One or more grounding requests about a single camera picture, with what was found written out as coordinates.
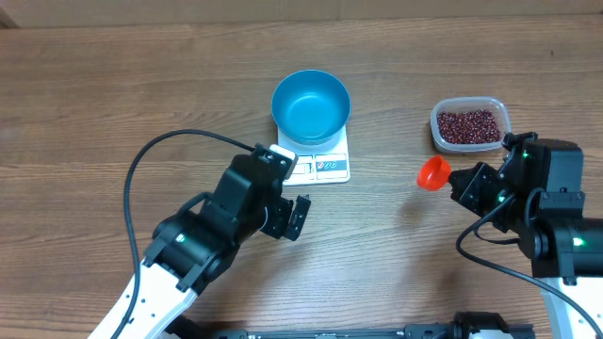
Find red measuring scoop blue handle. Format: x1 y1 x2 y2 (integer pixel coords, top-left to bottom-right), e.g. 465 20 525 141
416 155 451 191

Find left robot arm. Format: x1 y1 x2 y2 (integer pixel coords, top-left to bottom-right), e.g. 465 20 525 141
91 145 311 338

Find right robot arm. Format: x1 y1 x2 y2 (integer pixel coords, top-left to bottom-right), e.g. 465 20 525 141
448 132 602 338

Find white digital kitchen scale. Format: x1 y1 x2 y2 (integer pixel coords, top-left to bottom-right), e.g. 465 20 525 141
278 127 350 186

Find blue plastic bowl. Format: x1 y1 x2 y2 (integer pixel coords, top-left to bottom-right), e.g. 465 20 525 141
271 70 352 145

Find red adzuki beans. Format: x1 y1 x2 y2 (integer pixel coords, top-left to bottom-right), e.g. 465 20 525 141
436 109 501 144

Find clear plastic food container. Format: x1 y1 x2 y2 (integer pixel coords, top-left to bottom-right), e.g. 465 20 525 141
430 96 513 153

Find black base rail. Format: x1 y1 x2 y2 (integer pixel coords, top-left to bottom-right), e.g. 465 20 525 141
160 312 536 339

